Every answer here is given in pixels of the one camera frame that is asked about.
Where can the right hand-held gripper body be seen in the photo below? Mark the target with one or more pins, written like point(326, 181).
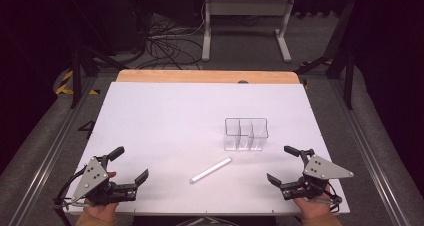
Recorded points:
point(321, 170)

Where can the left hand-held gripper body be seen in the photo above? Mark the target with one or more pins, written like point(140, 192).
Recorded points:
point(90, 177)

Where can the clear plastic divided organizer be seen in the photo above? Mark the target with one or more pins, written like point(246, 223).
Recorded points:
point(246, 136)

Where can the white tube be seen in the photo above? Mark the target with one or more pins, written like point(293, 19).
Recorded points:
point(210, 170)

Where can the person's left hand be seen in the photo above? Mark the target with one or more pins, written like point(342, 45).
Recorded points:
point(101, 212)

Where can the person's right hand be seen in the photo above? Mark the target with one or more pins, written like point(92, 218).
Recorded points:
point(311, 207)

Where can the white board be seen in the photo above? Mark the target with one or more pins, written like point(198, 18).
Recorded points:
point(173, 126)

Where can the yellow black hazard tape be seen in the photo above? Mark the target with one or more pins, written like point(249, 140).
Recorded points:
point(65, 84)

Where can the black metal stand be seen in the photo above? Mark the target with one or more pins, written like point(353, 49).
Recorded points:
point(348, 76)
point(77, 76)

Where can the wooden table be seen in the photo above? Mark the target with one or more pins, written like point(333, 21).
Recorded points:
point(206, 76)

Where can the black equipment case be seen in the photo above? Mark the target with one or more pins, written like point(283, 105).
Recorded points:
point(128, 19)

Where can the aluminium floor rail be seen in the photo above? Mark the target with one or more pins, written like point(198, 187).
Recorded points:
point(50, 152)
point(370, 152)

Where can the white metal table frame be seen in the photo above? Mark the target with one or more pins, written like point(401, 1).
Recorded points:
point(247, 6)

